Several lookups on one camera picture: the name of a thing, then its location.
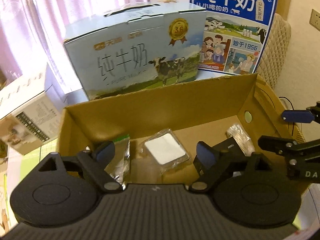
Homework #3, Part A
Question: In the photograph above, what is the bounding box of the black rectangular product box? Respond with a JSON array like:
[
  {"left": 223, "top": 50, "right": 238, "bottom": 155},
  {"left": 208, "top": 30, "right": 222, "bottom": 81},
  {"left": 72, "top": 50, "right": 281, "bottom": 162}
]
[{"left": 192, "top": 136, "right": 247, "bottom": 178}]

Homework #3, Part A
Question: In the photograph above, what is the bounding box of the silver foil pouch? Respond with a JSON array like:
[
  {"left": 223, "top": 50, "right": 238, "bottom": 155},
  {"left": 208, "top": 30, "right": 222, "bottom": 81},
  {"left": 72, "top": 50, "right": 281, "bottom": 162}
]
[{"left": 104, "top": 134, "right": 131, "bottom": 189}]

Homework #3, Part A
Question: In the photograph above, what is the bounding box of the cotton swabs bag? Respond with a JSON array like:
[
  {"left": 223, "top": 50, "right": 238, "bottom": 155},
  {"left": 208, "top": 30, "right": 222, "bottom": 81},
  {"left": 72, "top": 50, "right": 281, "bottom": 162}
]
[{"left": 226, "top": 123, "right": 255, "bottom": 157}]

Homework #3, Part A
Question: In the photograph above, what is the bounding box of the white pads clear pack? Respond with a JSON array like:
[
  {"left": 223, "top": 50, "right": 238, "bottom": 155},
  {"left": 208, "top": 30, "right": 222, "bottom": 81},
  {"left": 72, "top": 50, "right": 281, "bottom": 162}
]
[{"left": 140, "top": 128, "right": 190, "bottom": 173}]

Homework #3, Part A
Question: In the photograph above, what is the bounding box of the brown cardboard box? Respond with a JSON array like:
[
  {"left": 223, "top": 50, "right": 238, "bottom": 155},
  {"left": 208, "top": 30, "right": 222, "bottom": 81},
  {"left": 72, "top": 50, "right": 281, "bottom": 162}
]
[{"left": 56, "top": 74, "right": 305, "bottom": 185}]

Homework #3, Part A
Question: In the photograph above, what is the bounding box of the quilted beige chair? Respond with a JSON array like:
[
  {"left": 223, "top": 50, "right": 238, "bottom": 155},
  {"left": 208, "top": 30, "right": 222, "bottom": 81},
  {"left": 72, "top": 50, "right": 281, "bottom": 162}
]
[{"left": 257, "top": 14, "right": 291, "bottom": 89}]

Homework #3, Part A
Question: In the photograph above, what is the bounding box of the white beige appliance box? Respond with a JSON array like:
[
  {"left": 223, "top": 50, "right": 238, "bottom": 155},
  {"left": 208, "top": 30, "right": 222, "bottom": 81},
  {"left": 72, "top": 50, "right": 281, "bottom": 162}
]
[{"left": 1, "top": 66, "right": 67, "bottom": 155}]

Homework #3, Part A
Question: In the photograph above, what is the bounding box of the dark blue milk carton box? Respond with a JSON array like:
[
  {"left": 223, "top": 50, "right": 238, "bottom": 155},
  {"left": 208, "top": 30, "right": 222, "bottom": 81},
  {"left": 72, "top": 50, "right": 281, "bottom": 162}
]
[{"left": 190, "top": 0, "right": 278, "bottom": 75}]

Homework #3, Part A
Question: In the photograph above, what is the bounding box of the light blue milk carton box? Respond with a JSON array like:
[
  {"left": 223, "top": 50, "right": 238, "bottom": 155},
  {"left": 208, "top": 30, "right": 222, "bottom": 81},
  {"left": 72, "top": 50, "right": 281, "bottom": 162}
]
[{"left": 63, "top": 2, "right": 206, "bottom": 100}]

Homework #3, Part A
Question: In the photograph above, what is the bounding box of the pink curtain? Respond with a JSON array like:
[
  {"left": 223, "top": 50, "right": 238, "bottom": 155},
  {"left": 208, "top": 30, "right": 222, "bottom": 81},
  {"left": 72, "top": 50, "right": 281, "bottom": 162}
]
[{"left": 1, "top": 0, "right": 148, "bottom": 93}]

